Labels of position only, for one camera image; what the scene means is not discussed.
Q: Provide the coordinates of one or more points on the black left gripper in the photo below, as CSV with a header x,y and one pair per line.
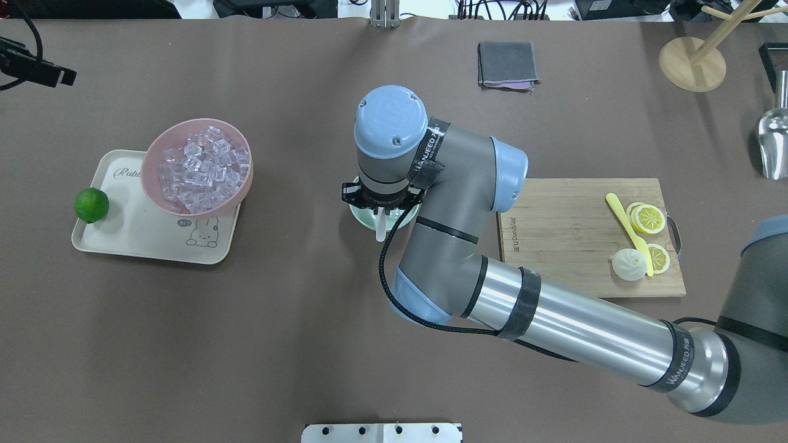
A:
x,y
44,72

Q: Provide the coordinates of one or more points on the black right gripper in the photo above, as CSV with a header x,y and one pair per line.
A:
x,y
381,199

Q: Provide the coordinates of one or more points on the white ceramic spoon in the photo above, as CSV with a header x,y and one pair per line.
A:
x,y
381,224

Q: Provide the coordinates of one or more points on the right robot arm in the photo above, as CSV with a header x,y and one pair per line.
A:
x,y
733,371

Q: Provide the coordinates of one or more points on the mint green bowl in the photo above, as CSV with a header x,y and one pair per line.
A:
x,y
367,217

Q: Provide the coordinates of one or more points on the clear ice cube pile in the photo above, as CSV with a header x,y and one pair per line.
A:
x,y
203,171

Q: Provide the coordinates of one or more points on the pink bowl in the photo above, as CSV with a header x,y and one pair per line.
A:
x,y
168,139

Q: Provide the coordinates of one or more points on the metal ice scoop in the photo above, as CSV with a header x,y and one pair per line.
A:
x,y
772,134

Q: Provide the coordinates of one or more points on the green lime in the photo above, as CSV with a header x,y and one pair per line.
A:
x,y
91,205

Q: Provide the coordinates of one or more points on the cream rabbit tray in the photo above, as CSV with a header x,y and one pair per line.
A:
x,y
135,226

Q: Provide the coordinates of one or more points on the grey folded cloth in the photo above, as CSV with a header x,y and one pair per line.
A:
x,y
507,65

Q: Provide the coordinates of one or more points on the bamboo cutting board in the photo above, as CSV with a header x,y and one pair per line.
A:
x,y
563,229

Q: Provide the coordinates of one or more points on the yellow plastic knife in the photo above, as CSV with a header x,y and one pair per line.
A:
x,y
638,242

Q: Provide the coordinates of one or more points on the white steamed bun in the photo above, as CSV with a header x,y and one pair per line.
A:
x,y
629,264

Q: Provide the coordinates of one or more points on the upper lemon slices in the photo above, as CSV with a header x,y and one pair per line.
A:
x,y
646,218

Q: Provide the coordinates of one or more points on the lower lemon slice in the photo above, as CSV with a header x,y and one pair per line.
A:
x,y
660,258

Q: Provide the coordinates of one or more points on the wooden mug tree stand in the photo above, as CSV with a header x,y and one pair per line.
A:
x,y
696,65

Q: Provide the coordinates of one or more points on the metal frame post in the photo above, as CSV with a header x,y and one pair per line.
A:
x,y
385,13

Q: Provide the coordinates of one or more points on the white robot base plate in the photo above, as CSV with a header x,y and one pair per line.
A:
x,y
383,432

